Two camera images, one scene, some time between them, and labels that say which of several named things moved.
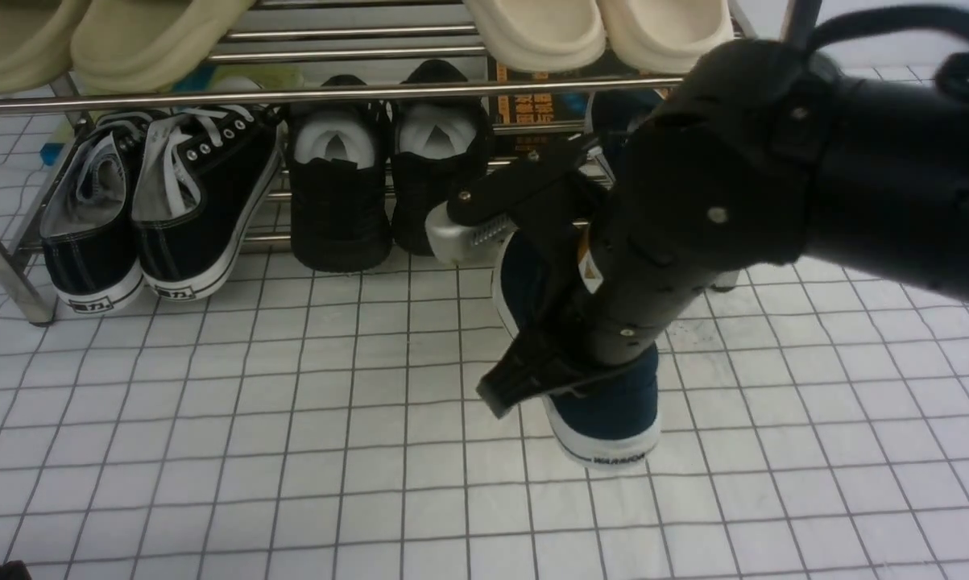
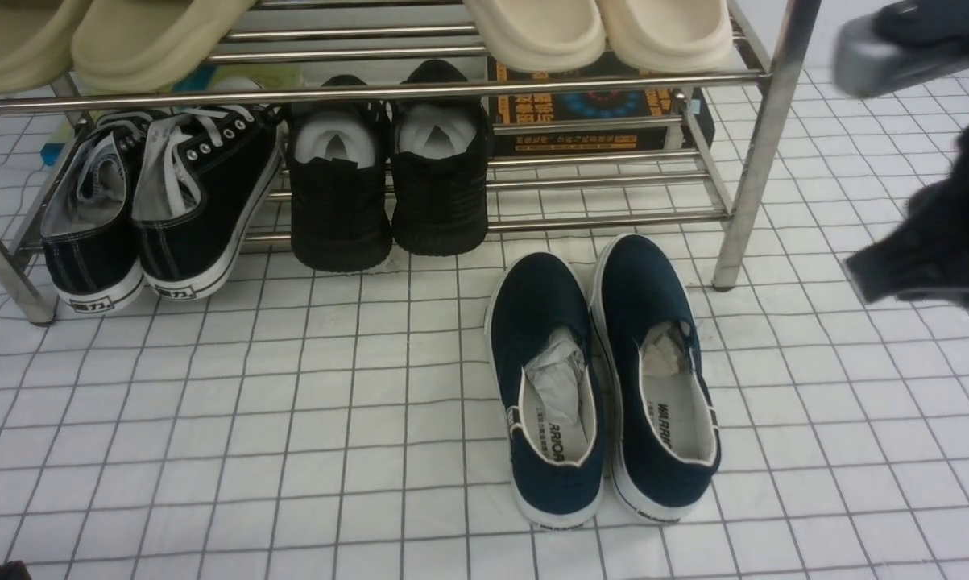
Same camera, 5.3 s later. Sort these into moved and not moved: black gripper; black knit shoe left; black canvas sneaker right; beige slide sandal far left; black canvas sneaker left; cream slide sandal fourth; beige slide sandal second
Moved: black gripper
Not moved: black knit shoe left; beige slide sandal second; cream slide sandal fourth; black canvas sneaker left; beige slide sandal far left; black canvas sneaker right
